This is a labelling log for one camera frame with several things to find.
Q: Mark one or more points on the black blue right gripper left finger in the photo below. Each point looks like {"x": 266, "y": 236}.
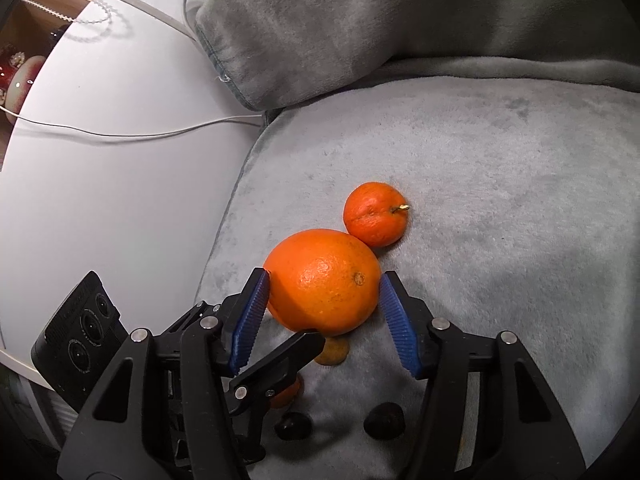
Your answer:
{"x": 158, "y": 411}

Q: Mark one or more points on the brown kiwi fruit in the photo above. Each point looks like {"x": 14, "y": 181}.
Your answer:
{"x": 335, "y": 351}

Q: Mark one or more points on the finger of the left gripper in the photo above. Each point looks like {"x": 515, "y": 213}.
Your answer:
{"x": 271, "y": 375}

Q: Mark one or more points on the grey blanket on backrest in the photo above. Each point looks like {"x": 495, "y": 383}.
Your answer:
{"x": 279, "y": 53}

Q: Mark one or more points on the tiny orange kumquat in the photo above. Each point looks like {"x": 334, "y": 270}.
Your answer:
{"x": 288, "y": 395}

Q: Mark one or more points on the wrinkled tangerine with stem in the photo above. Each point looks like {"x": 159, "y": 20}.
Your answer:
{"x": 377, "y": 214}

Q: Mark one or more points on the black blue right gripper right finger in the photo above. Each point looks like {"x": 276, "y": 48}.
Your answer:
{"x": 521, "y": 431}

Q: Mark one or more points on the large smooth orange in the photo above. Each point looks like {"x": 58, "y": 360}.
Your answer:
{"x": 323, "y": 280}

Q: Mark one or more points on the black camera box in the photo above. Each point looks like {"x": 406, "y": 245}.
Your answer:
{"x": 79, "y": 341}

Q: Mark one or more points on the red white ornament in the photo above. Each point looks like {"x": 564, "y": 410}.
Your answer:
{"x": 18, "y": 73}

